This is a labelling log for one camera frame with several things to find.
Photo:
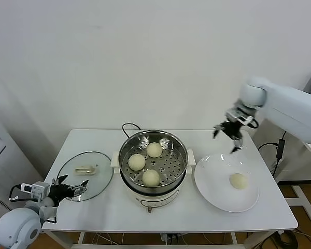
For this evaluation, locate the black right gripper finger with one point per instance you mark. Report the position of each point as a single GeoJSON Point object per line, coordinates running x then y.
{"type": "Point", "coordinates": [218, 128]}
{"type": "Point", "coordinates": [237, 145]}

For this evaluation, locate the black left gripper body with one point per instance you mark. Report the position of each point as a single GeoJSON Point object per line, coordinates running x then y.
{"type": "Point", "coordinates": [58, 193]}

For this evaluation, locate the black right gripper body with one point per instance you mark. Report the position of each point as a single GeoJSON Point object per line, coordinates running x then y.
{"type": "Point", "coordinates": [232, 129]}

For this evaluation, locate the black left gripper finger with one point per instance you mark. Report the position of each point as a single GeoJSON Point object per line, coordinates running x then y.
{"type": "Point", "coordinates": [59, 180]}
{"type": "Point", "coordinates": [78, 191]}

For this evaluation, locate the white steamed baozi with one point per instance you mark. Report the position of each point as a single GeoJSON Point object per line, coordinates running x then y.
{"type": "Point", "coordinates": [154, 149]}
{"type": "Point", "coordinates": [136, 162]}
{"type": "Point", "coordinates": [150, 178]}
{"type": "Point", "coordinates": [239, 181]}

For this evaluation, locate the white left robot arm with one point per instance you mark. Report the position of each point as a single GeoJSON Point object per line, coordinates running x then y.
{"type": "Point", "coordinates": [15, 228]}

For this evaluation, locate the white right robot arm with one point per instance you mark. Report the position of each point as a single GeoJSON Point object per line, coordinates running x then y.
{"type": "Point", "coordinates": [287, 103]}

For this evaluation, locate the perforated steel steamer basket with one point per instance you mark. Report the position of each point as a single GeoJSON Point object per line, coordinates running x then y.
{"type": "Point", "coordinates": [176, 155]}

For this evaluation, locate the black laptop power adapter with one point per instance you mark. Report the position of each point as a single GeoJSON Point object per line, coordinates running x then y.
{"type": "Point", "coordinates": [280, 149]}

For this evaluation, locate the large white plate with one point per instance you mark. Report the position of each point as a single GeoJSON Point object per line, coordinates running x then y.
{"type": "Point", "coordinates": [217, 192]}

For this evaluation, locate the white metal cabinet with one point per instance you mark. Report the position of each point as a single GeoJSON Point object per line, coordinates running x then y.
{"type": "Point", "coordinates": [5, 160]}

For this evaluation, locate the white side desk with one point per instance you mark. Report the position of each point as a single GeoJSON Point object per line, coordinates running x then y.
{"type": "Point", "coordinates": [293, 166]}

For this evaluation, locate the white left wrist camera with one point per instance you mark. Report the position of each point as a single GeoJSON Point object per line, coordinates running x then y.
{"type": "Point", "coordinates": [37, 189]}

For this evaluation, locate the white table frame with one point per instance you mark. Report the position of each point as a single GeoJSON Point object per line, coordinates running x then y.
{"type": "Point", "coordinates": [81, 238]}

